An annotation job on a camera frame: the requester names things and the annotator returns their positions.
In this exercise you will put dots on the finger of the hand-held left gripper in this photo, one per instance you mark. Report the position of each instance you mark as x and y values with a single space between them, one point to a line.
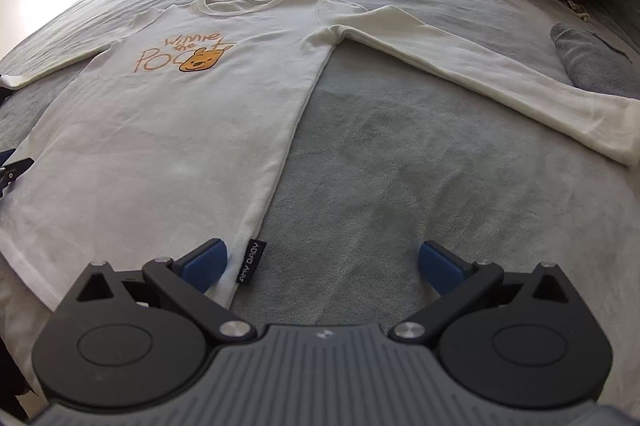
15 168

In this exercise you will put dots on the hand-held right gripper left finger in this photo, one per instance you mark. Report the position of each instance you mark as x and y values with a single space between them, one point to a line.
205 266

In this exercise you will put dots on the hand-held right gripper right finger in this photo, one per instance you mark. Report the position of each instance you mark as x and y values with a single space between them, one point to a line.
440 266

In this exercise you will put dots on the white long-sleeve shirt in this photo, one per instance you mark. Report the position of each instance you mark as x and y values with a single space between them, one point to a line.
175 131

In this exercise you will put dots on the grey bed sheet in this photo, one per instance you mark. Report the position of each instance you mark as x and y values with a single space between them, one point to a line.
400 156

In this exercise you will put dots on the folded grey sweater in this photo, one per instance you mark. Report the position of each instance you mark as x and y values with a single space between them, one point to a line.
590 61

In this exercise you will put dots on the small beaded trinket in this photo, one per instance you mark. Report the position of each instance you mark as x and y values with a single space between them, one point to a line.
580 12

